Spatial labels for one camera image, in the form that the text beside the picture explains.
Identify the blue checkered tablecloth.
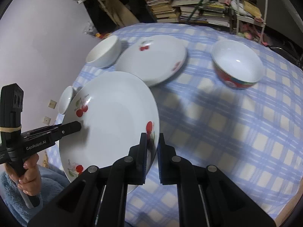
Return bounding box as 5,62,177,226
46,23,303,227

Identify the large red patterned bowl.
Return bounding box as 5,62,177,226
211,40,265,89

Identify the large cherry plate front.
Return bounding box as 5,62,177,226
59,71,160,182

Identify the small red patterned bowl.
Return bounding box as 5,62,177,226
58,86,76,114

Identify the white utility cart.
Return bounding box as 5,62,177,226
236,0,268,46

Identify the plain white bowl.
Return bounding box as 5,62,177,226
86,35,122,68

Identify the wall socket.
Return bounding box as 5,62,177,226
48,100,57,109
43,116,51,125

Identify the stack of books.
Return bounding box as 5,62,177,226
146,0,180,23

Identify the wooden bookshelf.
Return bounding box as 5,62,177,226
145,0,233,30

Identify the light blue fleece sleeve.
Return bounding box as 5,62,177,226
1,166,70,226

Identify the person's left hand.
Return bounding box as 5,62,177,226
4,153,42,196

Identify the upper wall socket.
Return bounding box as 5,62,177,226
48,100,57,109

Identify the plastic bag of items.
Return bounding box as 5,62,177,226
83,22,100,38

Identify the lower wall socket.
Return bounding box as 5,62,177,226
43,116,51,125

